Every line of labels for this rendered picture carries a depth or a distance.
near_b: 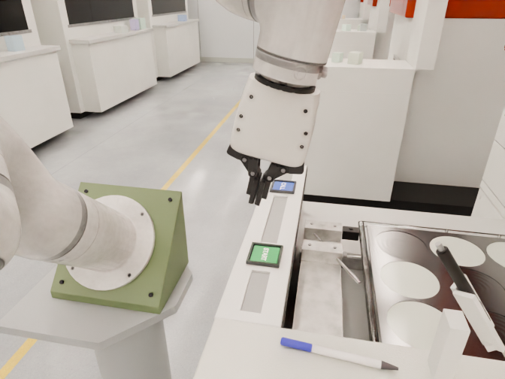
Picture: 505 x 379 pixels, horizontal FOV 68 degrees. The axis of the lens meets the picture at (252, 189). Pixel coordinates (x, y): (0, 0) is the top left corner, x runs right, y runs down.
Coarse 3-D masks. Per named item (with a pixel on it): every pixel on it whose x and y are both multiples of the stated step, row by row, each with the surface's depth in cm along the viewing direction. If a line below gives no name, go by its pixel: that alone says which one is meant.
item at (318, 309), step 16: (304, 272) 73; (320, 272) 73; (336, 272) 73; (304, 288) 69; (320, 288) 69; (336, 288) 69; (304, 304) 66; (320, 304) 66; (336, 304) 66; (304, 320) 62; (320, 320) 62; (336, 320) 62
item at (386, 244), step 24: (384, 240) 79; (408, 240) 79; (480, 240) 79; (504, 240) 79; (384, 264) 72; (432, 264) 72; (384, 288) 66; (480, 288) 66; (504, 288) 66; (384, 312) 61; (504, 312) 61; (384, 336) 57; (504, 336) 57; (504, 360) 53
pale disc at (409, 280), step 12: (396, 264) 72; (408, 264) 72; (384, 276) 69; (396, 276) 69; (408, 276) 69; (420, 276) 69; (432, 276) 69; (396, 288) 66; (408, 288) 66; (420, 288) 66; (432, 288) 66
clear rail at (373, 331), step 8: (360, 224) 84; (360, 232) 81; (360, 240) 79; (360, 248) 77; (368, 264) 72; (368, 280) 67; (368, 288) 66; (368, 296) 64; (368, 304) 63; (368, 312) 61; (368, 320) 60; (368, 328) 59; (376, 328) 58; (376, 336) 57
